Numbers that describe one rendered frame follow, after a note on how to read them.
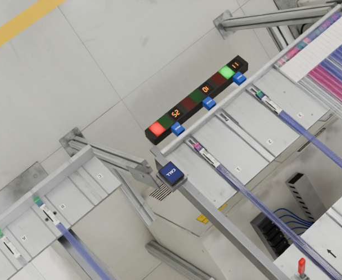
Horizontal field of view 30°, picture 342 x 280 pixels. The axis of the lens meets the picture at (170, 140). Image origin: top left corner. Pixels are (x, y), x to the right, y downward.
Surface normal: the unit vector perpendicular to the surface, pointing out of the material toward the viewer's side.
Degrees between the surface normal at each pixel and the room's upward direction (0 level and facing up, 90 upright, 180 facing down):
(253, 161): 44
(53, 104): 0
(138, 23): 0
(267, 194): 0
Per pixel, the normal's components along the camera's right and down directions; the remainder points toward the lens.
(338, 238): -0.07, -0.48
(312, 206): 0.42, 0.11
